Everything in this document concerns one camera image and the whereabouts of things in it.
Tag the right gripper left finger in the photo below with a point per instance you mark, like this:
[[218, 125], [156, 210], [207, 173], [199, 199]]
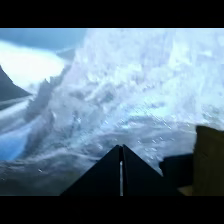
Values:
[[103, 178]]

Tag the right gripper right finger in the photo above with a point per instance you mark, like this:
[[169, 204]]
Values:
[[141, 180]]

